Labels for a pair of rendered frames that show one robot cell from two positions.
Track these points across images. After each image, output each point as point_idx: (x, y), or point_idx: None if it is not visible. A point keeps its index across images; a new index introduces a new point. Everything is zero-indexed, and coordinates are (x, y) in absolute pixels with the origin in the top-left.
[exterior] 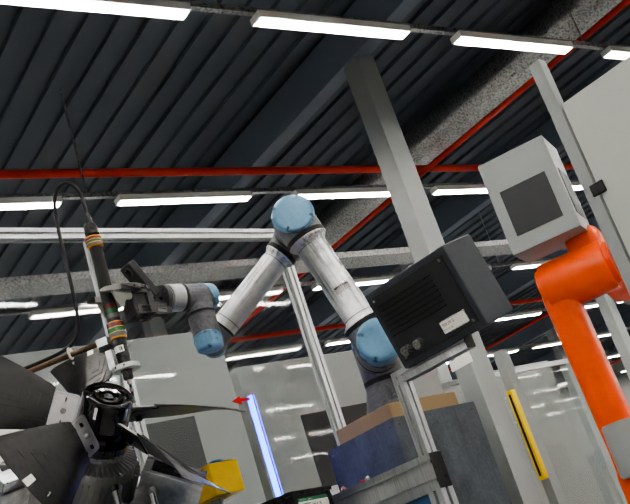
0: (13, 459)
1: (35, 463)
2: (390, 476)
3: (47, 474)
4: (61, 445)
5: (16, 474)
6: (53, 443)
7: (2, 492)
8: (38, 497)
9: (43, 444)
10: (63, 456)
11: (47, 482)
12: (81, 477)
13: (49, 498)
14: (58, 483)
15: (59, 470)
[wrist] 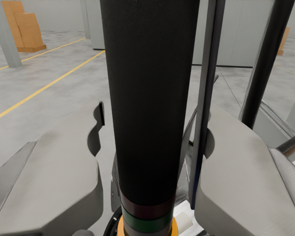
0: (113, 163)
1: (113, 177)
2: None
3: (114, 188)
4: (118, 192)
5: (112, 169)
6: (117, 184)
7: None
8: (110, 187)
9: (116, 177)
10: (118, 197)
11: (113, 190)
12: None
13: (111, 195)
14: (115, 199)
15: (116, 197)
